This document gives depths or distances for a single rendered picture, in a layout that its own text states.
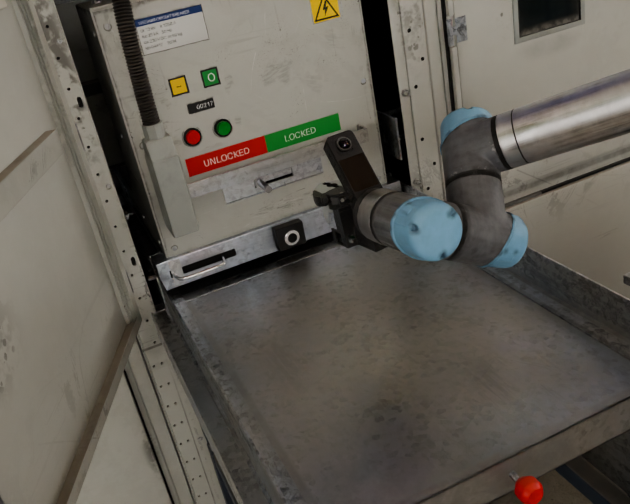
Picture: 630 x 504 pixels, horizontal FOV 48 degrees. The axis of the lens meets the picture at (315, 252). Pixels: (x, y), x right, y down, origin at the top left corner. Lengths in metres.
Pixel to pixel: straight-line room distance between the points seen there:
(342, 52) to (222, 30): 0.24
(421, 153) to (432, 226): 0.66
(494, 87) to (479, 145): 0.58
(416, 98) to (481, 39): 0.17
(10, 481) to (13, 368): 0.14
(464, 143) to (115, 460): 0.94
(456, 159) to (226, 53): 0.54
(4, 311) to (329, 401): 0.45
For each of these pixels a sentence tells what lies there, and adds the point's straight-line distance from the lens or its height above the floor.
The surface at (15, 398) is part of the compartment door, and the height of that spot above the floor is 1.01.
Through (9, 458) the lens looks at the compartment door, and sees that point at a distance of 0.95.
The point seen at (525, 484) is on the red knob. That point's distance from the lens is 0.92.
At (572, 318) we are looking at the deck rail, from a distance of 1.16.
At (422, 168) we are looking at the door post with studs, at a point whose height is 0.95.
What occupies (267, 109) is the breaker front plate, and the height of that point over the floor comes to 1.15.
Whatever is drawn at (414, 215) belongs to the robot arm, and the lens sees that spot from 0.85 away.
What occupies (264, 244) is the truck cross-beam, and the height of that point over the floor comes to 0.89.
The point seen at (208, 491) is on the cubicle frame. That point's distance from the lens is 1.66.
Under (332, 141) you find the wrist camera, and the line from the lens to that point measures 1.03.
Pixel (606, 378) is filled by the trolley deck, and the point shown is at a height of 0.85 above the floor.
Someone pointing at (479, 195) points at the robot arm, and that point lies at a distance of 0.94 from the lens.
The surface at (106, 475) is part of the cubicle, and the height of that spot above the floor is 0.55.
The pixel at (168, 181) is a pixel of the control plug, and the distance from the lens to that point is 1.24.
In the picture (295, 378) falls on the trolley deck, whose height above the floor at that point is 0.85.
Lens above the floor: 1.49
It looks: 26 degrees down
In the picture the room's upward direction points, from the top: 12 degrees counter-clockwise
